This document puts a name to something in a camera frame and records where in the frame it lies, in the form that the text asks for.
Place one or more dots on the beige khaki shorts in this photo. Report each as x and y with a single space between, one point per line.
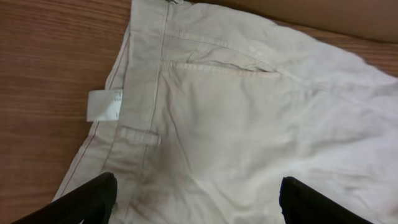
208 108

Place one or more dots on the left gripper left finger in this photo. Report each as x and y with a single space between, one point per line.
91 203

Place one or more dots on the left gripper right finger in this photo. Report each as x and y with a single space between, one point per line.
302 204

